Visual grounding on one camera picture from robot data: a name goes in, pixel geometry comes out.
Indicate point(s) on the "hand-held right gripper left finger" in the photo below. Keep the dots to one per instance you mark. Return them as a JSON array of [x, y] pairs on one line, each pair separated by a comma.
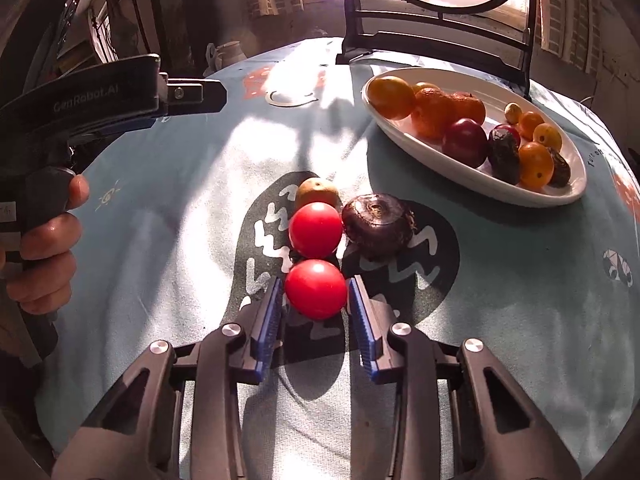
[[272, 320]]

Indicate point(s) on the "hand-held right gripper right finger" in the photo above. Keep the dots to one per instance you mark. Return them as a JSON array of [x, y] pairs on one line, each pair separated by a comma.
[[362, 325]]

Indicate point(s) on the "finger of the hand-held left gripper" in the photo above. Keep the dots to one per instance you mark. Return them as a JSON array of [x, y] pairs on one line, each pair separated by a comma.
[[195, 96]]

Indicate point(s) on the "red tomato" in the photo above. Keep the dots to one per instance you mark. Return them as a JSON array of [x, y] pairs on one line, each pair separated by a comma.
[[316, 289], [316, 230]]

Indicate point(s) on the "dark purple onion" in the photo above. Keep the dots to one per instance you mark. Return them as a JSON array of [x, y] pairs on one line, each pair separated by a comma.
[[378, 227]]

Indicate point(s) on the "tan yellow round fruit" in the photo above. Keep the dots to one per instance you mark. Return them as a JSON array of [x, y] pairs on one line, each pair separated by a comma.
[[317, 191]]

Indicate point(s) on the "large yellow orange fruit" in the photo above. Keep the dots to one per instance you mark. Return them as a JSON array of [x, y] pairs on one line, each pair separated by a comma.
[[392, 97]]

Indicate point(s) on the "dark red plum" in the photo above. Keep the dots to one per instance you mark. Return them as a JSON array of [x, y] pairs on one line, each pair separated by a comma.
[[465, 142]]

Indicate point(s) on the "dark wrinkled fruit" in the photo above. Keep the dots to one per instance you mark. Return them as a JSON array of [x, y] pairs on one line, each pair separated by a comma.
[[560, 167], [504, 157]]

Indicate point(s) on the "wrinkled orange mandarin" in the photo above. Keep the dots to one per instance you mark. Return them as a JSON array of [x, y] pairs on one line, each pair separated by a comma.
[[434, 112], [470, 107]]

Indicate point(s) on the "spotted yellow orange fruit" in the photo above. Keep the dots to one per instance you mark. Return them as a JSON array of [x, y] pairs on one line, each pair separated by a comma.
[[536, 165]]

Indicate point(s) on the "small red plum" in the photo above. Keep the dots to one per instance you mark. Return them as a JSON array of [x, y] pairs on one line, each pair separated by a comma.
[[509, 129]]

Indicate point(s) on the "white oval plate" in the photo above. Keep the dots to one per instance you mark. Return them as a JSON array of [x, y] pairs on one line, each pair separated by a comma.
[[492, 97]]

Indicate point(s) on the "small yellow green fruit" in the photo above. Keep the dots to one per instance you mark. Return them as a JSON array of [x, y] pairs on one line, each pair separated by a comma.
[[512, 110]]

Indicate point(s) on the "small smooth orange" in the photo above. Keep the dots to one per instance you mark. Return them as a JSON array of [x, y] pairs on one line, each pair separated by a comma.
[[531, 124]]

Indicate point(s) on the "person's left hand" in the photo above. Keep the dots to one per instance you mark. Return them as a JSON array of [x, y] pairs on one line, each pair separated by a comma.
[[50, 245]]

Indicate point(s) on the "white jug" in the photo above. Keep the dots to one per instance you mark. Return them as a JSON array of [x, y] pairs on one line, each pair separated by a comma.
[[227, 55]]

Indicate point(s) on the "light blue printed tablecloth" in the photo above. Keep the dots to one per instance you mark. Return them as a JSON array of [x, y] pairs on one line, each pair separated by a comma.
[[150, 210]]

